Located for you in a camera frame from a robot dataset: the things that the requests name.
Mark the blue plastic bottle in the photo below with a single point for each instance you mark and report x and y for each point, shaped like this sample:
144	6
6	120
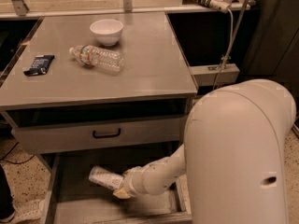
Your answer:
105	178

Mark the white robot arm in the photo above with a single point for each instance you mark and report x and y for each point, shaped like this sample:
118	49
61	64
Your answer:
232	155

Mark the open grey lower drawer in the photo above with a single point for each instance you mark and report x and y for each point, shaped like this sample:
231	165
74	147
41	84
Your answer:
73	199

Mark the grey drawer cabinet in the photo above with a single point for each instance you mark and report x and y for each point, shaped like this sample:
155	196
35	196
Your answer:
154	82

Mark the closed grey upper drawer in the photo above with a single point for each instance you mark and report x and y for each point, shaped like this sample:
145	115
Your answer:
91	135

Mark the clear water bottle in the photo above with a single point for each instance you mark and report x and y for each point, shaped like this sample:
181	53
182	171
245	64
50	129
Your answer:
104	59

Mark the white shoe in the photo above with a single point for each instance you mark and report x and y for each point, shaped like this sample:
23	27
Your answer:
20	212

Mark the dark blue snack packet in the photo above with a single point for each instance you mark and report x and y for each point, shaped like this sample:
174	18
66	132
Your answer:
40	65

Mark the white bowl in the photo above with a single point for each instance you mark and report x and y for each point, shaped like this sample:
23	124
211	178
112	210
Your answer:
107	32

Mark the white power strip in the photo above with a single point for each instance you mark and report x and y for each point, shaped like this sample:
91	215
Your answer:
207	0

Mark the black drawer handle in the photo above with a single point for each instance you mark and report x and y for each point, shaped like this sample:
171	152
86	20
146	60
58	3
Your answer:
97	135

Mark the grey metal bracket block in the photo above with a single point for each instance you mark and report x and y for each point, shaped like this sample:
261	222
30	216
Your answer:
208	75

